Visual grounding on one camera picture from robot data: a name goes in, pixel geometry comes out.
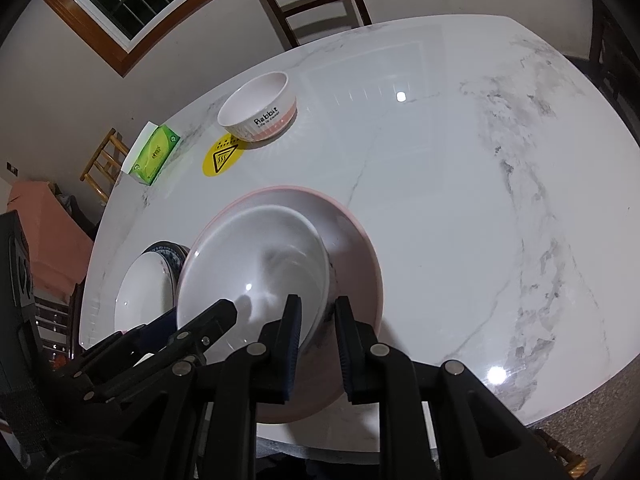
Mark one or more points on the pink cloth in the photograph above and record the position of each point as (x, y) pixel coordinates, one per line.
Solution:
(45, 220)

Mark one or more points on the white plate with pink flowers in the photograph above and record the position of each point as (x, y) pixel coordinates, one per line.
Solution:
(145, 290)

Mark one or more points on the white bowl with blue stripe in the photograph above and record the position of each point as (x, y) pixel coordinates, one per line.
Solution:
(250, 250)

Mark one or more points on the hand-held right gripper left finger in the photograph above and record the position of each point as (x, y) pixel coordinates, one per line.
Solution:
(292, 340)

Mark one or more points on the green tissue pack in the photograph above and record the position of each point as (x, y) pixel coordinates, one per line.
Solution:
(155, 152)

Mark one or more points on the wall socket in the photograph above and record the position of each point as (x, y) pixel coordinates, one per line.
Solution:
(12, 169)

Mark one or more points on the pink bowl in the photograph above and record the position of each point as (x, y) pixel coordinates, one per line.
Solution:
(360, 280)

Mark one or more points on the blue floral plate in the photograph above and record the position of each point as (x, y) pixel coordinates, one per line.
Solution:
(172, 255)

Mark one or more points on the yellow round warning sticker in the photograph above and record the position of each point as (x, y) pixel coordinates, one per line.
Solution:
(220, 160)

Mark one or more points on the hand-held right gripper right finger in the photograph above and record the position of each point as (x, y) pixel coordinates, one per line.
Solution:
(345, 345)

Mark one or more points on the white rabbit print bowl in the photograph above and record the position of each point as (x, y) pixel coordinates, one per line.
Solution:
(250, 110)

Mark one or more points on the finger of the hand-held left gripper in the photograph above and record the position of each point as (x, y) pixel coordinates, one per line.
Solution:
(135, 342)
(210, 320)

